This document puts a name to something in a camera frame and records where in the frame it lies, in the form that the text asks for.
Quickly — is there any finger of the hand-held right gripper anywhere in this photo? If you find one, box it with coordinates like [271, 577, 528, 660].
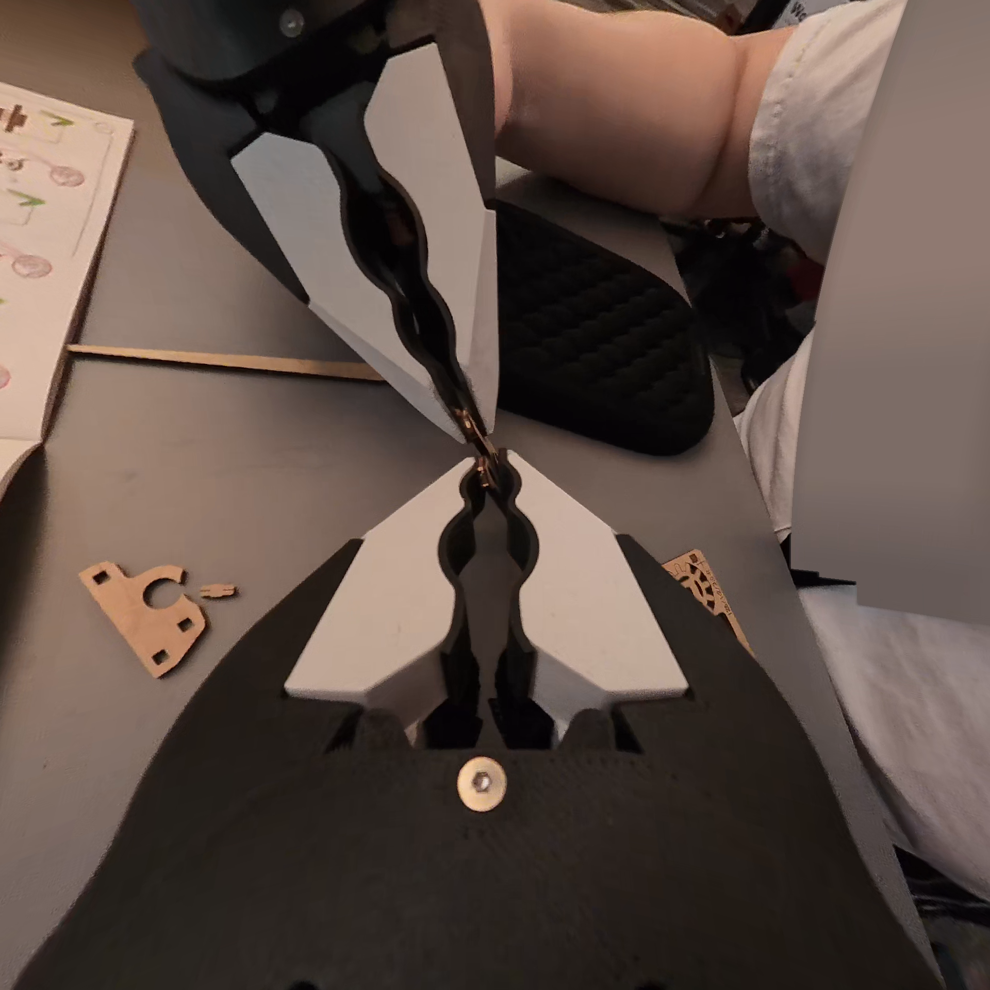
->
[230, 131, 474, 446]
[362, 42, 500, 434]

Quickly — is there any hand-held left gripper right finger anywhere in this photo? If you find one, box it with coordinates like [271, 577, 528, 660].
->
[505, 455, 689, 747]

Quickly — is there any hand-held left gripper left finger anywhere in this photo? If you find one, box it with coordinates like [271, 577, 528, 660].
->
[285, 455, 476, 748]

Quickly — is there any small wooden connector part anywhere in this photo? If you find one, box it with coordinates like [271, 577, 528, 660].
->
[455, 408, 507, 490]

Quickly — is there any person's right forearm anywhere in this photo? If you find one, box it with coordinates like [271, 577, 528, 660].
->
[480, 0, 798, 221]

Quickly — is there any laser-cut wooden parts sheet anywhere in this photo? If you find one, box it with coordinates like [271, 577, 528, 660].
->
[661, 548, 755, 658]

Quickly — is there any thin wooden stick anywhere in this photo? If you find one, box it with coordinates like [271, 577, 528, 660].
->
[68, 344, 385, 382]

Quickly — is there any black textured pad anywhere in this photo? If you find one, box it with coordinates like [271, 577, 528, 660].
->
[495, 200, 716, 457]

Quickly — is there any illustrated instruction booklet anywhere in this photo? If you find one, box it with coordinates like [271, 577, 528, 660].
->
[0, 81, 136, 496]

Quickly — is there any flat wooden bracket part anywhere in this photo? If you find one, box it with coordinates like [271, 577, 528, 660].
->
[79, 562, 208, 680]

